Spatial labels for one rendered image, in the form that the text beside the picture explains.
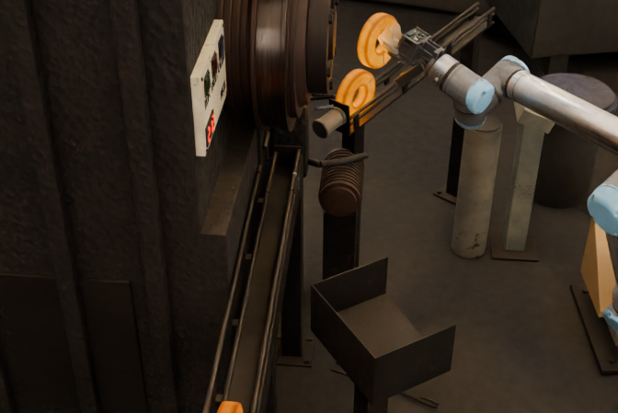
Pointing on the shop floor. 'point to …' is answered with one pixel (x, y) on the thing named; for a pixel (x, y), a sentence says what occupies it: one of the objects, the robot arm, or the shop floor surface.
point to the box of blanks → (556, 2)
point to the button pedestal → (521, 190)
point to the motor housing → (340, 212)
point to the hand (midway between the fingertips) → (379, 34)
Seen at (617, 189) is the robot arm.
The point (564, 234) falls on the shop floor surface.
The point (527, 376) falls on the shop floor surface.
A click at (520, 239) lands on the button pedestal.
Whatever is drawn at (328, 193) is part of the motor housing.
